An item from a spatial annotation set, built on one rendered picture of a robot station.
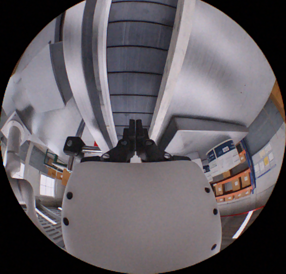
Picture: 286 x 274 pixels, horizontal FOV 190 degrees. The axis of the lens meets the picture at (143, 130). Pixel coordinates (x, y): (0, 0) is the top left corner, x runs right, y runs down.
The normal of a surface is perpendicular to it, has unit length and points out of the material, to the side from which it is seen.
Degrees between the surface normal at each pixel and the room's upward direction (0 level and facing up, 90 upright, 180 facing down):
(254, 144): 90
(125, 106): 0
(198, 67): 0
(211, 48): 0
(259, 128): 90
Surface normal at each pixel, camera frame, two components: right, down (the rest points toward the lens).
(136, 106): 0.06, 0.80
